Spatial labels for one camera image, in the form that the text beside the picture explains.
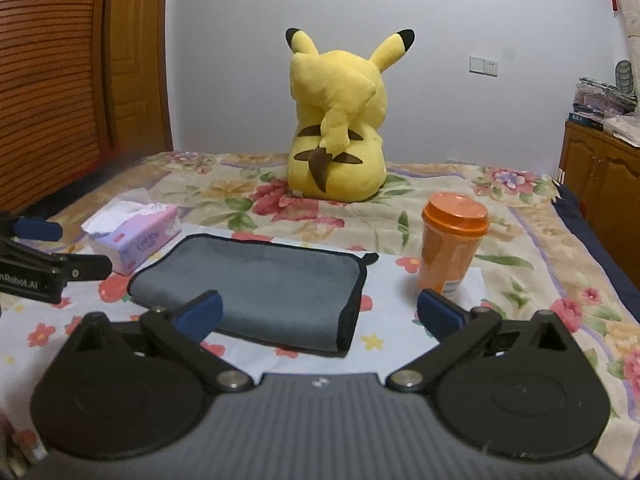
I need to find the beige curtain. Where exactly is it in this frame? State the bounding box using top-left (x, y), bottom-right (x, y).
top-left (604, 0), bottom-right (640, 66)

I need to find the purple tissue box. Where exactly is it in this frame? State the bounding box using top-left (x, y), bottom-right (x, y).
top-left (81, 188), bottom-right (181, 275)

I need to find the wooden cabinet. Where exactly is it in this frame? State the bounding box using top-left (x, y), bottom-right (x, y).
top-left (559, 122), bottom-right (640, 285)

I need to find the wooden door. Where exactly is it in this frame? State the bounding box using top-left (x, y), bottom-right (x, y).
top-left (103, 0), bottom-right (172, 156)

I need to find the yellow Pikachu plush toy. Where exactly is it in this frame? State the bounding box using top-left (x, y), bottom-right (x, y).
top-left (285, 28), bottom-right (416, 203)

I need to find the clutter on cabinet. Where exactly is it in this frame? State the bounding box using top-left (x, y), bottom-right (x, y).
top-left (568, 60), bottom-right (639, 148)

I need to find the purple and grey towel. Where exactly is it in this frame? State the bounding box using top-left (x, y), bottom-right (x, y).
top-left (128, 234), bottom-right (378, 354)

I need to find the white wall switch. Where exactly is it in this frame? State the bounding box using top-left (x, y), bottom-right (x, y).
top-left (469, 56), bottom-right (499, 77)

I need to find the floral bed quilt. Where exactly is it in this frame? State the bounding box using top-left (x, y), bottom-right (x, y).
top-left (56, 152), bottom-right (639, 478)

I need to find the white floral mat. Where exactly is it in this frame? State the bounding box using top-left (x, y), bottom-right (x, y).
top-left (1, 226), bottom-right (435, 432)

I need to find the dark blue bedsheet edge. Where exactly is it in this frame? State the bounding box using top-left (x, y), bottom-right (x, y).
top-left (553, 181), bottom-right (640, 320)

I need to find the orange lidded cup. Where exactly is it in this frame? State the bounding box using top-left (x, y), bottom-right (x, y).
top-left (418, 192), bottom-right (489, 297)

